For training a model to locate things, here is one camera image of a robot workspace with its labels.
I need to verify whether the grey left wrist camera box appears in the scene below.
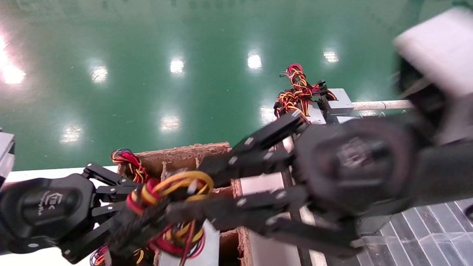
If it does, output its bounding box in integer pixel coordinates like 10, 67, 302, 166
0, 131, 15, 178

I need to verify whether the brown cardboard divider box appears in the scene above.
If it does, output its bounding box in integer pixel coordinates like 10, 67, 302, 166
118, 142, 255, 266

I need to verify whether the wire bundle in back cell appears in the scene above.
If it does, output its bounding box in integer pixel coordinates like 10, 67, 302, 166
111, 149, 149, 184

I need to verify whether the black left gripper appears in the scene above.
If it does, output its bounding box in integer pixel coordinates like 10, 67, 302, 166
0, 163, 148, 265

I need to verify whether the clear acrylic divider tray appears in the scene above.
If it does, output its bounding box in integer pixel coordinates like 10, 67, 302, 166
351, 199, 473, 266

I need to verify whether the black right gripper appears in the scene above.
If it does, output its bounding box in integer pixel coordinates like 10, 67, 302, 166
166, 111, 421, 256

